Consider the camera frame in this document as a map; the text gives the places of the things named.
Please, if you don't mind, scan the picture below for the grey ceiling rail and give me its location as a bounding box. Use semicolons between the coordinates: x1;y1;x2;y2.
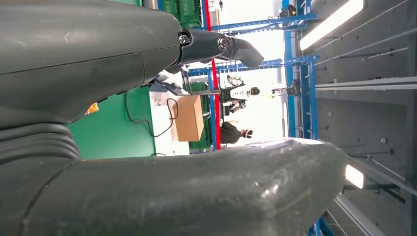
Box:
315;76;417;92

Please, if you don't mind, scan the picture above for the green work table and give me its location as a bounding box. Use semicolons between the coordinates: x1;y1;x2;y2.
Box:
66;86;157;160

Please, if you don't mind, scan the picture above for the black tablet cable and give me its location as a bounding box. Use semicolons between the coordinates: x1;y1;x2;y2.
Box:
124;90;179;138

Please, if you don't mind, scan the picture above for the person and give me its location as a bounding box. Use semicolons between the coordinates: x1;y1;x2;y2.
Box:
220;121;253;145

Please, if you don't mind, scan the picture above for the cardboard box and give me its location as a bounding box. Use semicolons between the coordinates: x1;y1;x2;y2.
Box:
172;95;205;142

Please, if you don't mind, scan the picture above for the white black humanoid robot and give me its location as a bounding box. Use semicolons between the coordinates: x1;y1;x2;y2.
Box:
221;76;261;115

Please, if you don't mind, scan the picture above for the white desk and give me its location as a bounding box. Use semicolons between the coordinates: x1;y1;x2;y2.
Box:
149;73;191;157

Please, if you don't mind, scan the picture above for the long ceiling light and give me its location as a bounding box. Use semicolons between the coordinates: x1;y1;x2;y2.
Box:
299;0;365;51

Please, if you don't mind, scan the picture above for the blue shelving rack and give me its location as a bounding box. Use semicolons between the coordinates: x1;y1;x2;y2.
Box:
187;0;320;141

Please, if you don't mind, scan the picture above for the small ceiling light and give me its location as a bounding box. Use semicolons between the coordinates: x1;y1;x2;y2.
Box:
345;164;365;190

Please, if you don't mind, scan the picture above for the red barrier strip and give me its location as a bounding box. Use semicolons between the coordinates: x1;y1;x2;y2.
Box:
203;0;222;150

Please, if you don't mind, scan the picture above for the blue metal frame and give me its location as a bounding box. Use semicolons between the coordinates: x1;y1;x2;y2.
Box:
199;0;218;151

